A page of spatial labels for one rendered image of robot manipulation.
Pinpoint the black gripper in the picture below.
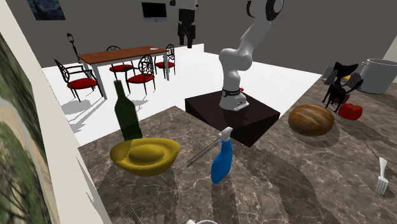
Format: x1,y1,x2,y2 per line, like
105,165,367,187
177,8,197,50

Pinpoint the wooden dining table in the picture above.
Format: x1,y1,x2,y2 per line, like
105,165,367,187
76,45,171,101

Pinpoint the dark green glass bottle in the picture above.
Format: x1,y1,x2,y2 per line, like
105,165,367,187
113,80,144,142

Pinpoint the dark robot stand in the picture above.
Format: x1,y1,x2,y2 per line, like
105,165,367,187
185,90,281,148

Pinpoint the grey serrated knife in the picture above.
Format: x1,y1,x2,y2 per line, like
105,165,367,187
186,136,223,169

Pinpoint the yellow ingot-shaped bowl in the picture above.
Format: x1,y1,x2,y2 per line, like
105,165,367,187
109,137,181,178

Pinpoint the blue spray bottle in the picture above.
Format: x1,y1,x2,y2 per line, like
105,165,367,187
210,126,234,185

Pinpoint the grey box-shaped appliance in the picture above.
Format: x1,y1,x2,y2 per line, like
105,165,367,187
321,65,342,82

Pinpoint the brown bread loaf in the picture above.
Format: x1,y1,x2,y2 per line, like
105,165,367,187
288,103,335,137

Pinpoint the black cat figure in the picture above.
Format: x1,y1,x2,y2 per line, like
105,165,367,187
321,61,365,114

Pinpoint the red tomato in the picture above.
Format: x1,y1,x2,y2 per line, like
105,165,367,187
337,102,364,122

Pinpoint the grey cooking pot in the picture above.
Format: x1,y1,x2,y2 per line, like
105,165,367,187
359,58,397,95

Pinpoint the white fork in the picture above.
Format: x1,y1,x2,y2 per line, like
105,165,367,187
375,157,390,197

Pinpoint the black wall television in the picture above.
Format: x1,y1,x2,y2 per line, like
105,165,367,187
141,1,168,23

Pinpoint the dark blue wall picture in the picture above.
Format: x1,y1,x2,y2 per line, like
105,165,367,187
25,0,67,22

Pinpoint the large landscape wall picture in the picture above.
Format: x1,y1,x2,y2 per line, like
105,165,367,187
0,31,60,224

